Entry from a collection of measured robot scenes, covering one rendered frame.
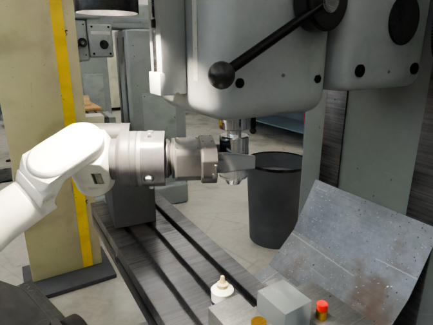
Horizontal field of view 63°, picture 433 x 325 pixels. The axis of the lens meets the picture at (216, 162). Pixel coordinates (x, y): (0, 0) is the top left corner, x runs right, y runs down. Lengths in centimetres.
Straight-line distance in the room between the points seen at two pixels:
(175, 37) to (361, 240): 60
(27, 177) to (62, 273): 206
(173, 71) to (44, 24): 175
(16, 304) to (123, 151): 102
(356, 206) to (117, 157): 57
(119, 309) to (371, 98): 181
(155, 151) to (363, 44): 33
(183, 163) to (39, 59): 173
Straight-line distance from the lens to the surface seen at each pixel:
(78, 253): 253
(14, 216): 55
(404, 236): 83
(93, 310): 228
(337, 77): 54
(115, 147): 55
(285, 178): 246
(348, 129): 88
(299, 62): 50
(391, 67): 62
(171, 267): 87
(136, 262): 90
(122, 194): 102
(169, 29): 48
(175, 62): 49
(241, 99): 44
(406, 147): 81
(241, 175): 57
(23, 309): 144
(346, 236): 89
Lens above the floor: 140
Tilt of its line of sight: 18 degrees down
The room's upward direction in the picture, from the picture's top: straight up
